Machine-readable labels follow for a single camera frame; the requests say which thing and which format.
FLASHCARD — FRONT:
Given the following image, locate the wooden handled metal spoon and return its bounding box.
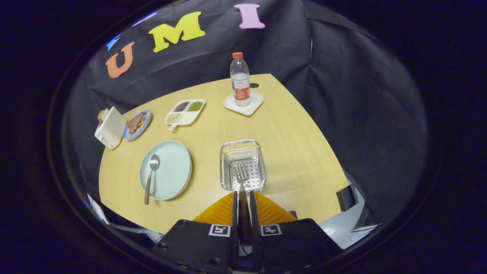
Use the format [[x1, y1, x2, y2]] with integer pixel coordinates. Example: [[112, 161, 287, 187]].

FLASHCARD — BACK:
[[144, 154, 160, 205]]

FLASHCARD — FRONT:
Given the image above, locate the black backdrop cloth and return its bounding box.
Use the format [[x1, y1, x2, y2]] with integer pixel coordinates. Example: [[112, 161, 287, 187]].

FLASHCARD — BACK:
[[63, 0, 428, 229]]

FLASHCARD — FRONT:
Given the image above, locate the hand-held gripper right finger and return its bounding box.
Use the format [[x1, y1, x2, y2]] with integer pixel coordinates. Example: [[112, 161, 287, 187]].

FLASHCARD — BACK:
[[249, 190, 343, 272]]

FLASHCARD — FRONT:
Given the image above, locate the black block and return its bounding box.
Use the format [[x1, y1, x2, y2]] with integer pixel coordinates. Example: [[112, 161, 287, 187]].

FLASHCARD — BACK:
[[336, 185, 359, 212]]

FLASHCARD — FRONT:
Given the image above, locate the white divided tray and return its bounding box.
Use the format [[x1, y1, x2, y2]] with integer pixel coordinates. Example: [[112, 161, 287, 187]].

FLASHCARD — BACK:
[[164, 99, 206, 131]]

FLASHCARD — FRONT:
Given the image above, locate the meat and vegetables food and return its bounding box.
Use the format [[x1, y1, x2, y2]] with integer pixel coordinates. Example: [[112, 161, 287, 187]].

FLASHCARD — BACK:
[[127, 112, 147, 134]]

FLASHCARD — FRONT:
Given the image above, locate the white toaster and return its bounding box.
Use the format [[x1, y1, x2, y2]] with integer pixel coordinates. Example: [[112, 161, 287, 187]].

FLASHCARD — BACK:
[[94, 107, 127, 150]]

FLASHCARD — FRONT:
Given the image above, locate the wooden handled metal fork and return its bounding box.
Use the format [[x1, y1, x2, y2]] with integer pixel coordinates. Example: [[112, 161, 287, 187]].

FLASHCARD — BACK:
[[233, 163, 253, 246]]

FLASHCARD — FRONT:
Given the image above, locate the light green plate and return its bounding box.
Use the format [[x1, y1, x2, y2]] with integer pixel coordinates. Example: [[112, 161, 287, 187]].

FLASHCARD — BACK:
[[138, 140, 193, 201]]

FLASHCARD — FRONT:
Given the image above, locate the white square coaster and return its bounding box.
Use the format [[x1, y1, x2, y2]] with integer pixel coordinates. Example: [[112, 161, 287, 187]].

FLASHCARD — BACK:
[[223, 91, 264, 116]]

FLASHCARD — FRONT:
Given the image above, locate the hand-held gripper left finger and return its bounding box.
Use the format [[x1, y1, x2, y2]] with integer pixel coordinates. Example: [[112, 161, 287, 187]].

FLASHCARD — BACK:
[[152, 190, 239, 274]]

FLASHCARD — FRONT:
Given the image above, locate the red capped water bottle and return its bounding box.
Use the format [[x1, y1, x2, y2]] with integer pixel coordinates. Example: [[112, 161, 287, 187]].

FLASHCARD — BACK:
[[229, 52, 251, 107]]

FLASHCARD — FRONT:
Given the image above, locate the blue plate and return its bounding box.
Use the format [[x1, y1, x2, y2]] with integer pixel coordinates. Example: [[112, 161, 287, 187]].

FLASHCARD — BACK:
[[123, 109, 152, 142]]

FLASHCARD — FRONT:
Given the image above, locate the metal wire basket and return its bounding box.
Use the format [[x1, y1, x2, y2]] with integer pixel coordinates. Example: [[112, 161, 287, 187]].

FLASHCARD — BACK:
[[220, 140, 267, 193]]

